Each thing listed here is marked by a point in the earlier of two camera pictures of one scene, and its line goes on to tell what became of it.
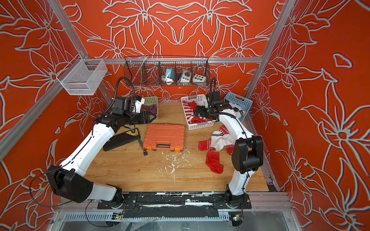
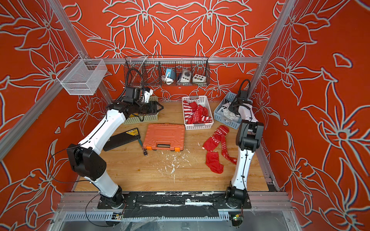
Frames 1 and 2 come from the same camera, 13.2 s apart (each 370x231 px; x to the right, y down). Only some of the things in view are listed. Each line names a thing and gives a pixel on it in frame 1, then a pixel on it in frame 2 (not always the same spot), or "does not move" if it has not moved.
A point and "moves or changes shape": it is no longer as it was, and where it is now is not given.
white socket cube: x=185 y=76 does not move
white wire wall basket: x=83 y=77 does not move
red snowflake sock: x=230 y=149 moves or changes shape
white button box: x=199 y=78 does not move
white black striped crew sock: x=219 y=140 moves or changes shape
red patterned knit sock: x=205 y=145 moves or changes shape
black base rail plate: x=172 y=205 does not move
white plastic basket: x=189 y=104 does not move
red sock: x=212 y=161 does not move
